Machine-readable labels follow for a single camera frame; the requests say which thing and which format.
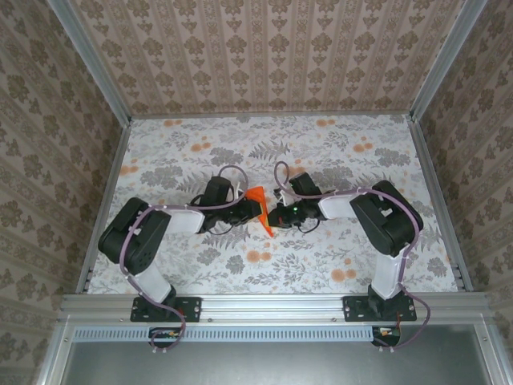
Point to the grey metal sheet panel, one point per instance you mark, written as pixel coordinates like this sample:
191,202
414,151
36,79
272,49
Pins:
272,365

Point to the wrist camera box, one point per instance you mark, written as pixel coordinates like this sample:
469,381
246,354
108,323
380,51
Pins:
281,196
239,188

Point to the aluminium frame post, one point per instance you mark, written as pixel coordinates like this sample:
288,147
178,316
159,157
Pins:
449,60
92,68

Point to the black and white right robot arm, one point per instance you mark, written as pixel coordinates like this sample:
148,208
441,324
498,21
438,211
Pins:
384,224

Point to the orange square paper sheet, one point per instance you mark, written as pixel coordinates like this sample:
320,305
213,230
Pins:
256,193

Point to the wide aluminium mounting rail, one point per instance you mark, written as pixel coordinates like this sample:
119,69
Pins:
272,306

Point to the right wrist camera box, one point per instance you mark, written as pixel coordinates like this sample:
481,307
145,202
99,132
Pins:
281,196

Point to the floral patterned table mat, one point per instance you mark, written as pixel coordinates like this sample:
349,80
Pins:
248,136

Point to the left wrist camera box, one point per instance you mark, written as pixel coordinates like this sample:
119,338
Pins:
239,188

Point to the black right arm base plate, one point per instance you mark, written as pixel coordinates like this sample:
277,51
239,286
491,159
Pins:
352,309

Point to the aluminium side rail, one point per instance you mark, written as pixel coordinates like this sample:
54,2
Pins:
115,168
426,168

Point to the thin aluminium edge rail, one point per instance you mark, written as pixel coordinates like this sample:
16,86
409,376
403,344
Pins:
272,115

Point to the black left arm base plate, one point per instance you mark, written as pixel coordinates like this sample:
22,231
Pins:
192,309

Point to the black electronics module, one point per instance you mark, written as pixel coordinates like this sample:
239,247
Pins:
386,335
164,336

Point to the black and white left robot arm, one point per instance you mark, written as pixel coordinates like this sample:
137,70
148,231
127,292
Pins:
132,240

